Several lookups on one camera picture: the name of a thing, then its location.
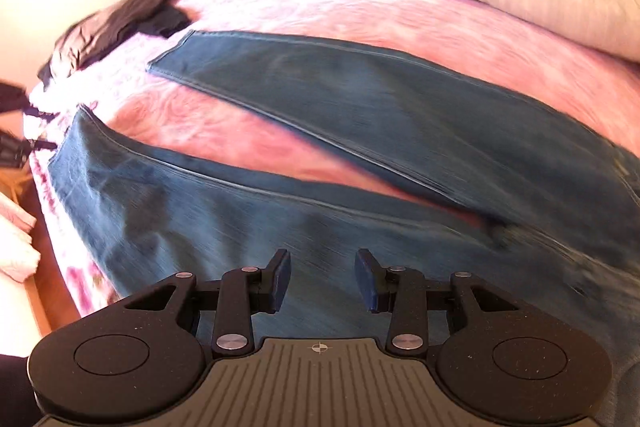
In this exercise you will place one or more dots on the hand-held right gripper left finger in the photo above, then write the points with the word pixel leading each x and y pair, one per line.
pixel 280 279

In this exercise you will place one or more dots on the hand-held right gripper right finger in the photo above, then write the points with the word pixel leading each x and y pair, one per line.
pixel 366 279

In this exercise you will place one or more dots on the blue denim jeans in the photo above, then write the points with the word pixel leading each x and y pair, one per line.
pixel 310 187

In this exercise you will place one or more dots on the pile of dark clothes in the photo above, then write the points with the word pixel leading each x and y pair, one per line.
pixel 120 22

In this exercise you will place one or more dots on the pink rose-pattern blanket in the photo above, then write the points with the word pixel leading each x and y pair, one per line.
pixel 380 22

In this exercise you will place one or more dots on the folded pink cloth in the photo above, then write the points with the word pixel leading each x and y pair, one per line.
pixel 15 239

